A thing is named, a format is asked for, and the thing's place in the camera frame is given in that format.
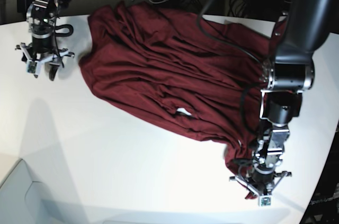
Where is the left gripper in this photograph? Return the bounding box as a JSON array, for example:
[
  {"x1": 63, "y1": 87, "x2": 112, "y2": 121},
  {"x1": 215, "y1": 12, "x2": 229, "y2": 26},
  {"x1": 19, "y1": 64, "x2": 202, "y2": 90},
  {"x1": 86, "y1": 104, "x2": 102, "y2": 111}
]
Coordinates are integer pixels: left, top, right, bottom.
[{"x1": 229, "y1": 167, "x2": 292, "y2": 198}]

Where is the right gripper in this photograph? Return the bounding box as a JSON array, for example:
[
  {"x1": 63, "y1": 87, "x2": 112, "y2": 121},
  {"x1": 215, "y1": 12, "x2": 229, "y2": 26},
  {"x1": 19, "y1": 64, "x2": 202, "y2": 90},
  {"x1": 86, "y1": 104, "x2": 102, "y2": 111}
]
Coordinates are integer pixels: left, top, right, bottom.
[{"x1": 15, "y1": 37, "x2": 75, "y2": 81}]

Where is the dark red t-shirt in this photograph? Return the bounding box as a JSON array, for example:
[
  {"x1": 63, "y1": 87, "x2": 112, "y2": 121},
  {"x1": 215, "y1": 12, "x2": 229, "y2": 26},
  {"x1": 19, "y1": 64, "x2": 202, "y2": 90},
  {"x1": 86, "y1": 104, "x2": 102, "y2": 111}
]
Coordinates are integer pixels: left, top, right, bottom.
[{"x1": 78, "y1": 1, "x2": 288, "y2": 200}]

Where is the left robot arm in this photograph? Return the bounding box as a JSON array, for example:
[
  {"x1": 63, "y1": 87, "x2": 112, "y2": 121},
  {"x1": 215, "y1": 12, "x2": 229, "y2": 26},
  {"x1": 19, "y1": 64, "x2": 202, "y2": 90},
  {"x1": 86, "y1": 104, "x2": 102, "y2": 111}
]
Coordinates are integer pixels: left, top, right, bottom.
[{"x1": 231, "y1": 0, "x2": 338, "y2": 206}]

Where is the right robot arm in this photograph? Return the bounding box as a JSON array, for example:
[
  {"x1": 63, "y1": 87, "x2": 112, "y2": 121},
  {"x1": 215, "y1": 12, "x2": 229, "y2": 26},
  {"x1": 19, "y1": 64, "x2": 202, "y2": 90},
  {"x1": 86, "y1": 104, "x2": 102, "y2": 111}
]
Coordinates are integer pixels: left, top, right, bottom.
[{"x1": 15, "y1": 0, "x2": 75, "y2": 81}]

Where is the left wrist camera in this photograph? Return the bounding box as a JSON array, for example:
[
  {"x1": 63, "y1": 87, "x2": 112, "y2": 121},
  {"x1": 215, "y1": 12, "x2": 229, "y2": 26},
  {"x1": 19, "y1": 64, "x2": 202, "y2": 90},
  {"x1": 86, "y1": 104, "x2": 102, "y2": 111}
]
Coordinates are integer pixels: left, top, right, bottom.
[{"x1": 258, "y1": 195, "x2": 272, "y2": 207}]

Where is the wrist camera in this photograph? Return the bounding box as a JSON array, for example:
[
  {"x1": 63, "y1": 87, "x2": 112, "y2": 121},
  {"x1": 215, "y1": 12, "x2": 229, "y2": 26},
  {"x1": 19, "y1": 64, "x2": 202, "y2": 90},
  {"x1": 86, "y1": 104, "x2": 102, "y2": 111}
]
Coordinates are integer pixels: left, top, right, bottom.
[
  {"x1": 26, "y1": 61, "x2": 38, "y2": 78},
  {"x1": 258, "y1": 195, "x2": 272, "y2": 207}
]

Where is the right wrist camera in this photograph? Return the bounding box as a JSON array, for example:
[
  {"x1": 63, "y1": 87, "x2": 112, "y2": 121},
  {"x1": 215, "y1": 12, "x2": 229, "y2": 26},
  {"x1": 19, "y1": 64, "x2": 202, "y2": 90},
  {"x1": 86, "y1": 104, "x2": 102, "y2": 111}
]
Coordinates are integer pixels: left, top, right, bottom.
[{"x1": 26, "y1": 61, "x2": 38, "y2": 78}]

